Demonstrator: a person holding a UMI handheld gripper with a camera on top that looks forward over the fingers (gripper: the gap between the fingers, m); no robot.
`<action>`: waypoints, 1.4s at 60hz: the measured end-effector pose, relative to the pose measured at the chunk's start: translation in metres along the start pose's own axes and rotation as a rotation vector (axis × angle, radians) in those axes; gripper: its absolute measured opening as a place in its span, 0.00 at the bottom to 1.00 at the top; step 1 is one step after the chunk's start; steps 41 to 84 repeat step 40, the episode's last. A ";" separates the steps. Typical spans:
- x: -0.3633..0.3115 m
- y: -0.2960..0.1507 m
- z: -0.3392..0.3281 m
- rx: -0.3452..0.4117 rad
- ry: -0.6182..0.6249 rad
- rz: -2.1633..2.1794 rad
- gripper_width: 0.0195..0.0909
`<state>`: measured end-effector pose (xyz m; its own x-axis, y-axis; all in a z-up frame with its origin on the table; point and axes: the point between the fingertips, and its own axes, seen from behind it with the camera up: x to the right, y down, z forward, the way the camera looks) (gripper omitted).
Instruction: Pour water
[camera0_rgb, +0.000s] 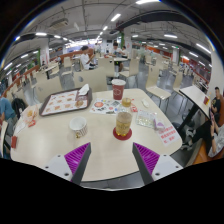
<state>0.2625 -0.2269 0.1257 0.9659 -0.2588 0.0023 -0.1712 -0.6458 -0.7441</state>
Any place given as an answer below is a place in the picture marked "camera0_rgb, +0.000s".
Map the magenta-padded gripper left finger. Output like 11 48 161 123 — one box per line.
42 142 92 186

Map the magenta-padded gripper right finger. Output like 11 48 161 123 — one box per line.
131 142 184 185

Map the clear bottle with yellow cap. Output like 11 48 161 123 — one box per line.
114 96 134 138

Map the white table notice, pink print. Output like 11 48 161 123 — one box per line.
155 124 178 148

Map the flat round red coaster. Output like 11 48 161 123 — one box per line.
112 126 133 141

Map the clear plastic packet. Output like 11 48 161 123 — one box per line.
135 109 158 129

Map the orange bench seat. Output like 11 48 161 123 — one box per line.
193 139 224 166

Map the brown food tray, paper liner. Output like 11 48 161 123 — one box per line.
38 87 93 117

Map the colourful printed sticker sheet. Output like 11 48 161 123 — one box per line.
89 97 123 116

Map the clear plastic bag with snack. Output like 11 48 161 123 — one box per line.
19 104 39 126

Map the small red card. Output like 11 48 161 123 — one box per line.
10 134 18 149

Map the white paper napkin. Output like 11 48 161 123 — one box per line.
77 83 91 97

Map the person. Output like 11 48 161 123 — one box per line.
0 97 17 134
110 41 124 58
210 86 224 114
181 111 224 159
79 45 96 71

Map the red paper cup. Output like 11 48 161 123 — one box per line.
110 78 127 101

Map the neighbouring beige table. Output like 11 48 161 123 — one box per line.
178 85 212 134
0 119 9 158

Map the black backpack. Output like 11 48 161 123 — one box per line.
11 97 28 119

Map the beige chair with round hole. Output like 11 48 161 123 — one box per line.
73 67 108 93

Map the group of beige chairs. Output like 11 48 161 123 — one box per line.
9 53 201 101

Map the ceiling air conditioner unit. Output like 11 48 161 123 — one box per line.
49 18 70 29

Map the group of ceiling lights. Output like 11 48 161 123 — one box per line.
3 0 214 73

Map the white striped cup, gold handle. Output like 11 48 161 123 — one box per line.
69 115 89 139

